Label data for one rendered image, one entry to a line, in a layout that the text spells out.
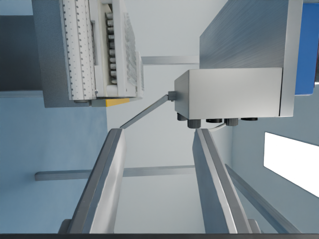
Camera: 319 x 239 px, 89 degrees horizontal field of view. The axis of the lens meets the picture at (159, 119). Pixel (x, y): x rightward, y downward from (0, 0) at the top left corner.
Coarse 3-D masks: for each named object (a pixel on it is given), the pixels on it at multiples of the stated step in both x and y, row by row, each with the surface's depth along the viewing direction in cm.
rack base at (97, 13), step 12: (96, 0) 36; (96, 12) 36; (96, 24) 37; (96, 36) 37; (96, 48) 39; (108, 48) 42; (96, 60) 39; (96, 72) 38; (108, 72) 41; (96, 84) 38; (108, 84) 41; (96, 96) 39; (108, 96) 41
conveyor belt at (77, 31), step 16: (64, 0) 32; (80, 0) 33; (64, 16) 32; (80, 16) 33; (64, 32) 33; (80, 32) 33; (64, 48) 34; (80, 48) 34; (80, 64) 34; (80, 80) 34; (80, 96) 34
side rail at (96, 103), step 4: (92, 100) 35; (96, 100) 35; (100, 100) 35; (104, 100) 35; (132, 100) 82; (136, 100) 101; (92, 104) 35; (96, 104) 35; (100, 104) 35; (104, 104) 35
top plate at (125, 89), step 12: (120, 0) 36; (120, 12) 37; (120, 24) 37; (120, 36) 37; (120, 48) 38; (120, 60) 38; (120, 72) 38; (120, 84) 39; (120, 96) 39; (132, 96) 55
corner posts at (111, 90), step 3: (102, 0) 37; (105, 0) 37; (108, 0) 37; (111, 0) 37; (102, 3) 38; (105, 3) 38; (108, 3) 38; (111, 3) 38; (108, 87) 39; (111, 87) 39; (114, 87) 39; (108, 90) 39; (111, 90) 39; (114, 90) 39; (117, 90) 39; (108, 93) 39; (111, 93) 39; (114, 93) 40; (117, 93) 40
